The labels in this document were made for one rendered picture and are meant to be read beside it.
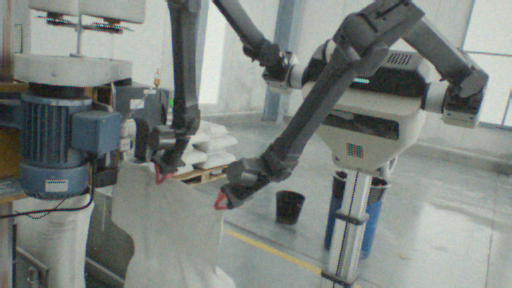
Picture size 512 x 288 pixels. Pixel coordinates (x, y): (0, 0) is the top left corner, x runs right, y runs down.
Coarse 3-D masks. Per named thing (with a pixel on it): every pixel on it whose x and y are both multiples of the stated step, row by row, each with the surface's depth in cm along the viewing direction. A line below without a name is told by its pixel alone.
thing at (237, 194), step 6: (222, 186) 103; (228, 186) 104; (234, 186) 104; (240, 186) 102; (246, 186) 101; (222, 192) 103; (228, 192) 102; (234, 192) 103; (240, 192) 103; (246, 192) 102; (252, 192) 102; (228, 198) 102; (234, 198) 103; (240, 198) 104; (246, 198) 104; (252, 198) 109; (234, 204) 102
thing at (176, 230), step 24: (144, 168) 133; (120, 192) 134; (144, 192) 134; (168, 192) 124; (192, 192) 115; (120, 216) 136; (144, 216) 135; (168, 216) 125; (192, 216) 116; (216, 216) 111; (144, 240) 130; (168, 240) 126; (192, 240) 117; (216, 240) 112; (144, 264) 123; (168, 264) 120; (192, 264) 117; (216, 264) 113
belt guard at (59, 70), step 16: (16, 64) 85; (32, 64) 83; (48, 64) 83; (64, 64) 84; (80, 64) 87; (96, 64) 92; (112, 64) 105; (128, 64) 124; (32, 80) 84; (48, 80) 84; (64, 80) 85; (80, 80) 88; (96, 80) 93; (112, 80) 107
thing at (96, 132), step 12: (72, 120) 89; (84, 120) 88; (96, 120) 88; (108, 120) 91; (120, 120) 97; (72, 132) 89; (84, 132) 89; (96, 132) 88; (108, 132) 92; (72, 144) 90; (84, 144) 89; (96, 144) 89; (108, 144) 93; (120, 144) 98; (96, 156) 94
